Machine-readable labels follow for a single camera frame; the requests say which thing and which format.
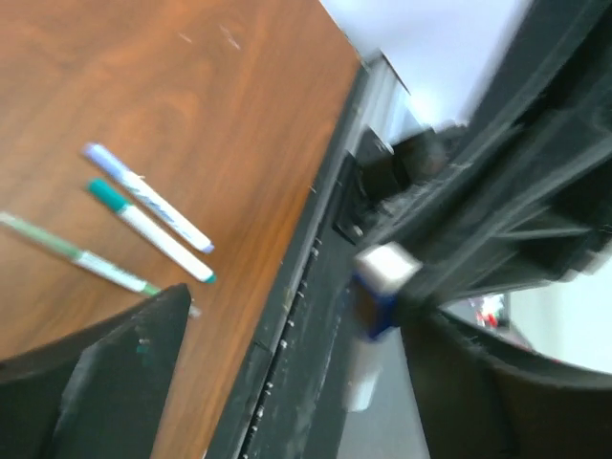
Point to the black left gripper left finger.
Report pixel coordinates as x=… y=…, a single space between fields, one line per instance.
x=100 y=392

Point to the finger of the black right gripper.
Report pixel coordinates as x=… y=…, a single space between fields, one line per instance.
x=557 y=65
x=511 y=248

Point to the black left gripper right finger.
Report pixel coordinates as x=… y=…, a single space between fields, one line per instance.
x=479 y=396

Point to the blue pen cap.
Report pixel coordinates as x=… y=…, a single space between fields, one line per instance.
x=380 y=271

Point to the grey green pen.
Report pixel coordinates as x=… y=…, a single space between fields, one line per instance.
x=84 y=259

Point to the white green-end marker pen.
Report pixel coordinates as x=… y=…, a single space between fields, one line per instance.
x=150 y=231

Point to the white purple-tip marker pen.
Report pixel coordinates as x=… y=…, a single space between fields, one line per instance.
x=147 y=196

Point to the thin white blue-end pen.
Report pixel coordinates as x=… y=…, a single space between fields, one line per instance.
x=365 y=365

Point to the clear cup with pens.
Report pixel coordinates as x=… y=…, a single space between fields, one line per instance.
x=490 y=311

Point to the black table edge rail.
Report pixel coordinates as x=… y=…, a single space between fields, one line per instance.
x=286 y=401

